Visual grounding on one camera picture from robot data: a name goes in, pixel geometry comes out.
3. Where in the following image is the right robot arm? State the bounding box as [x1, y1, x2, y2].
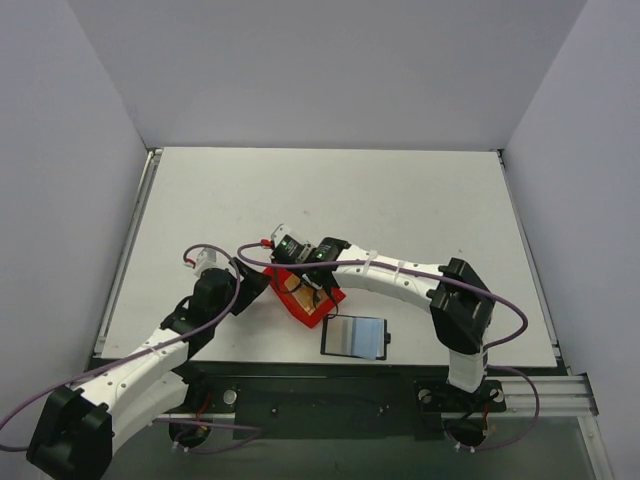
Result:
[270, 227, 495, 409]

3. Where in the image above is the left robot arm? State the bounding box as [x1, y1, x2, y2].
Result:
[26, 259, 270, 479]

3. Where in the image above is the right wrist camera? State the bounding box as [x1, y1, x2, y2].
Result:
[259, 223, 300, 250]

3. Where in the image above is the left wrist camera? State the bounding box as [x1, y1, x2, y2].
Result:
[183, 247, 217, 277]

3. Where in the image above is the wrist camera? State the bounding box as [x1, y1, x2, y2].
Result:
[183, 247, 217, 277]
[259, 223, 300, 250]

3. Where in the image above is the black card holder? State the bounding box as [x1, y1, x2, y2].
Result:
[320, 315, 391, 361]

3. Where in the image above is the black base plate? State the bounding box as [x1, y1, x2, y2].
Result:
[89, 357, 506, 444]

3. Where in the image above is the red plastic bin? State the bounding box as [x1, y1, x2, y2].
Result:
[263, 267, 346, 328]

